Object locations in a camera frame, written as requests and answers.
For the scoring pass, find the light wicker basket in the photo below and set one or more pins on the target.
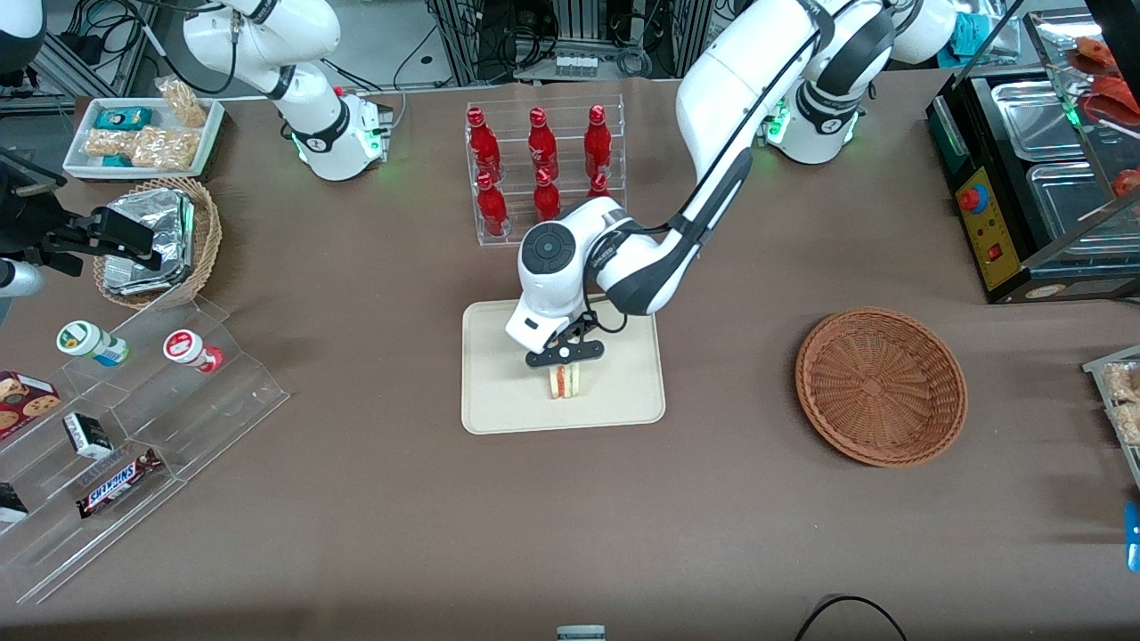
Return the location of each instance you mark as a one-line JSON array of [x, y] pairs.
[[207, 240]]

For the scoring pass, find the small black carton box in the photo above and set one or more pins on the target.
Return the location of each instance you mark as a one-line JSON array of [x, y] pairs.
[[87, 434]]

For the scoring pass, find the red lid yogurt bottle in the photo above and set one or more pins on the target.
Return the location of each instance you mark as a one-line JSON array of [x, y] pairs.
[[190, 349]]

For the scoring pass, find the beige plastic tray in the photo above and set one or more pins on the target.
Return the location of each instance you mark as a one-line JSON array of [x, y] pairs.
[[623, 392]]

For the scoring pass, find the brown round wicker basket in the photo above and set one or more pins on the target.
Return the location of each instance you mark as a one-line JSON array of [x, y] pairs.
[[882, 387]]

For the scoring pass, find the white power strip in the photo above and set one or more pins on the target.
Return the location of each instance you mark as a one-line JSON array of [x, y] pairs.
[[575, 64]]

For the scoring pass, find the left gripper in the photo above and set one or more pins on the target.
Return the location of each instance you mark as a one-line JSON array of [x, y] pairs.
[[575, 331]]

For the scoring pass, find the red soda bottle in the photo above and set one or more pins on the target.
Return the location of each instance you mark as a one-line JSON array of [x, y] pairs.
[[599, 185], [482, 142], [539, 142], [491, 206], [598, 138], [546, 198]]

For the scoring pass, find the aluminium foil container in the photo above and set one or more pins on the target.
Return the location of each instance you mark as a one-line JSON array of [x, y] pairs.
[[169, 223]]

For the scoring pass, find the grey device edge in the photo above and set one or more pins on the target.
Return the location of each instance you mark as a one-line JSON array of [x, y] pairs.
[[581, 633]]

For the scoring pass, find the black food warmer cabinet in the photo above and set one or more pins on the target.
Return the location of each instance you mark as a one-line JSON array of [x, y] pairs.
[[1015, 223]]

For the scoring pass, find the black white small packet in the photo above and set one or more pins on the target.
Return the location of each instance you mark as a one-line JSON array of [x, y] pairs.
[[11, 504]]

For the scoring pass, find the blue plastic object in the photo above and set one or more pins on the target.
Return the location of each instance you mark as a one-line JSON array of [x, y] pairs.
[[1133, 534]]

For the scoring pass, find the white snack tray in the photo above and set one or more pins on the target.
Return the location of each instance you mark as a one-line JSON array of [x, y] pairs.
[[80, 165]]

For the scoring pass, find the clear acrylic stepped display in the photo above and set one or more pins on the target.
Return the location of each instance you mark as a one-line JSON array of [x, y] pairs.
[[205, 418]]

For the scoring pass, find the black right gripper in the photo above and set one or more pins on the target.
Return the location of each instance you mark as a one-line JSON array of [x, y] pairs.
[[34, 224]]

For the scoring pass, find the red emergency stop button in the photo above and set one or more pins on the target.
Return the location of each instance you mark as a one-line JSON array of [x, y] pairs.
[[973, 198]]

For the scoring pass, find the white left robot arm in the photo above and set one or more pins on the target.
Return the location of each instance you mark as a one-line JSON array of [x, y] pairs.
[[739, 71]]

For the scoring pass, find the chocolate chip cookie box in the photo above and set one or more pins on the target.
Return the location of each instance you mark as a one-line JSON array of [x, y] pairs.
[[22, 401]]

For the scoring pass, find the Snickers chocolate bar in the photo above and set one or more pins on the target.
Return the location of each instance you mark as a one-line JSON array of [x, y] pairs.
[[118, 482]]

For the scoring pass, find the steel food pan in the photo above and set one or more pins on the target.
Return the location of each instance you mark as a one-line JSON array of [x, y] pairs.
[[1038, 120], [1073, 209]]

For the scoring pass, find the green lid yogurt bottle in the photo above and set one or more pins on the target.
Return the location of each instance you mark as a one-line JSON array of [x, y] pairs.
[[89, 342]]

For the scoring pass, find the clear acrylic bottle rack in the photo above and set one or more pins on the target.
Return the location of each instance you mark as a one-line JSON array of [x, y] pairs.
[[570, 107]]

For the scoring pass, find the puffed snack bag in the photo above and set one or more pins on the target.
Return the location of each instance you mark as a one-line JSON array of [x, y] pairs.
[[111, 142], [167, 147], [184, 102]]

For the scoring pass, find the teal carton box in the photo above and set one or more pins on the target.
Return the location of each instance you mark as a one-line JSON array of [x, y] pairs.
[[975, 31]]

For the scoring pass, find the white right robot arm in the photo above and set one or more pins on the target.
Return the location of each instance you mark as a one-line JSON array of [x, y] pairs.
[[312, 107]]

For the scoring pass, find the triangle sandwich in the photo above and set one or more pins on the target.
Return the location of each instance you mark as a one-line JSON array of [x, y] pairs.
[[565, 381]]

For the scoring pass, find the teal snack box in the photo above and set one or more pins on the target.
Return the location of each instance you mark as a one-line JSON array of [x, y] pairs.
[[123, 117]]

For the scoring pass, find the clear snack tray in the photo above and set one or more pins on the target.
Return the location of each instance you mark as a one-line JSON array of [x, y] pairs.
[[1104, 365]]

